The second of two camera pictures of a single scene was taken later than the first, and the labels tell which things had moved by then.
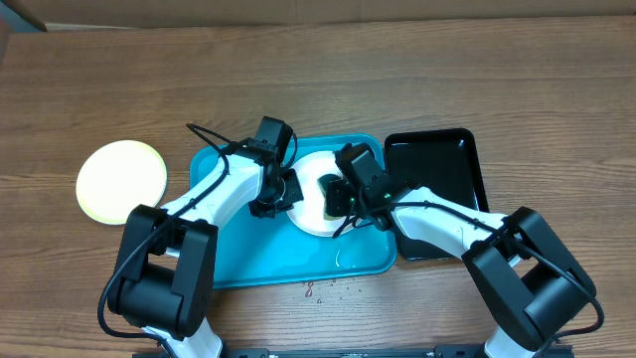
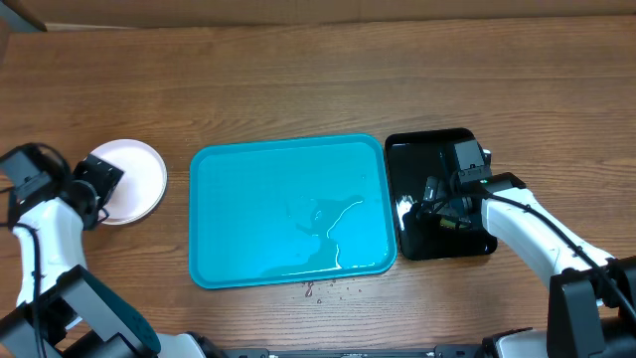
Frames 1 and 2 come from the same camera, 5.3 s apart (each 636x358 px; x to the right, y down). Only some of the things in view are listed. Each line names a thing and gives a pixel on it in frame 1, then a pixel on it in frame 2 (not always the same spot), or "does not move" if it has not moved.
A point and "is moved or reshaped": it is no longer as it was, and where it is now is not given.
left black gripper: (262, 211) -> (108, 175)
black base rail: (161, 351) does not move
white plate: (308, 215) -> (142, 186)
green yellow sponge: (323, 181) is moved or reshaped
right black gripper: (336, 197) -> (429, 189)
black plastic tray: (444, 161) does not move
